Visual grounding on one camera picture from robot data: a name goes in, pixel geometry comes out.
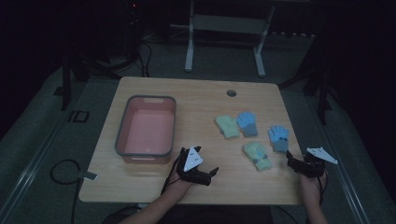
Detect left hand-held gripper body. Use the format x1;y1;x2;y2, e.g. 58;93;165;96
176;146;213;187

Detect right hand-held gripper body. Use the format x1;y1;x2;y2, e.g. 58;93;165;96
292;147;339;179

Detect green glove with grey patches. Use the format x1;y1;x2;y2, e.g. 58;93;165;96
242;141;273;172

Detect plain green glove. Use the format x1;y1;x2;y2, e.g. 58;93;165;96
214;114;241;140

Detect blue glove with grey cuff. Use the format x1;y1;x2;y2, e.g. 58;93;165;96
235;111;259;138
267;124;290;154

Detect pink basin with grey rim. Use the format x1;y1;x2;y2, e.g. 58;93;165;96
114;94;177;165

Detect person's right hand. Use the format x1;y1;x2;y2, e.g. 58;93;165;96
299;171;329;207

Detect person's left hand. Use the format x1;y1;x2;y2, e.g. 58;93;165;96
168;170;194;195

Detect person's dark clothing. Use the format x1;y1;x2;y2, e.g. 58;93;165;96
102;203;307;224

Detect black metal stand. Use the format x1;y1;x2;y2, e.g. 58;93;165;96
277;29;333;126
59;0;142;112

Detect grey tape tag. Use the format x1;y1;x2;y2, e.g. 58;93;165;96
77;171;98;182

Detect right hand-held gripper cable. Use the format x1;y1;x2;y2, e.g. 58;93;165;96
317;171;330;207

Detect hand-held gripper cable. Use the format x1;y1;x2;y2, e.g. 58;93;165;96
160;152;185;196
317;171;330;207

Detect left hand-held gripper cable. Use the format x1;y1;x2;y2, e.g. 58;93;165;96
160;152;185;196

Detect black background floor cables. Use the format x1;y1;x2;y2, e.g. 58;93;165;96
136;38;154;78

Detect black rectangular floor bracket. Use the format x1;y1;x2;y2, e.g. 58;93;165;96
67;109;91;123

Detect white desk frame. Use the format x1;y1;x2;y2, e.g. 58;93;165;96
169;0;277;78

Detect black looped floor cable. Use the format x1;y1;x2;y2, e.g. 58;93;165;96
49;159;84;224

